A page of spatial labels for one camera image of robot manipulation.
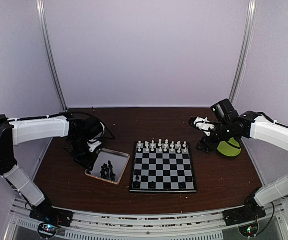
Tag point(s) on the black rook corner piece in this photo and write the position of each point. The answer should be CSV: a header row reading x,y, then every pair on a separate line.
x,y
135,184

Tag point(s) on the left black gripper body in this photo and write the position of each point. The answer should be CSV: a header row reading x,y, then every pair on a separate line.
x,y
79,153

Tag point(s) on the right aluminium frame post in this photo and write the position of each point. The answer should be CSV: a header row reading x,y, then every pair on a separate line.
x,y
245,46

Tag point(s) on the white bishop right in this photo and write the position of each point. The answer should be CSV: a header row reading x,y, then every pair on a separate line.
x,y
172,144

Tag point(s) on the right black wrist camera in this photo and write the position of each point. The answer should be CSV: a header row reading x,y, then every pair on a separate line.
x,y
224,110

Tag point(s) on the left aluminium frame post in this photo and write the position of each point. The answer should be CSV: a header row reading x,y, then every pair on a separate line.
x,y
49,54

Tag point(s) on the aluminium front rail frame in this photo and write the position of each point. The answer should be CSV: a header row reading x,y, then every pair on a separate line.
x,y
204,225

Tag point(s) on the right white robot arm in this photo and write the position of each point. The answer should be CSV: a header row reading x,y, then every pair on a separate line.
x,y
267,141

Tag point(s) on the aluminium frame post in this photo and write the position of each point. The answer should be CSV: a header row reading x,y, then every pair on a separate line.
x,y
245,46
49,54

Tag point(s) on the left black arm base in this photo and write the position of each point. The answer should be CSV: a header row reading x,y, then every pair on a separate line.
x,y
49,225

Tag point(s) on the white queen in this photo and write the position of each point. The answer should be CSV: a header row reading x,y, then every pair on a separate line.
x,y
160,143

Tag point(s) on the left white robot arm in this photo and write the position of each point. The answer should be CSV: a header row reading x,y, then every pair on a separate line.
x,y
17,132

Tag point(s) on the wooden tray with mirror base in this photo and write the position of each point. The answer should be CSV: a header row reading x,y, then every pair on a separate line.
x,y
118,159

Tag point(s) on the pile of black chess pieces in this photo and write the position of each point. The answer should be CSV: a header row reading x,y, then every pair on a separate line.
x,y
106,172

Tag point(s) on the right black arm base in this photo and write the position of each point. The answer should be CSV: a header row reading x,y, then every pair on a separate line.
x,y
246,220

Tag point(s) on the green plate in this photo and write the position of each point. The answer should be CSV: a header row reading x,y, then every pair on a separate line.
x,y
231,148

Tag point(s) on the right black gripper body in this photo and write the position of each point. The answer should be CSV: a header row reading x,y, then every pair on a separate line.
x,y
224,133

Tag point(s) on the black and grey chessboard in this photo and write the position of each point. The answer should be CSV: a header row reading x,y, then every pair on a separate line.
x,y
166,169

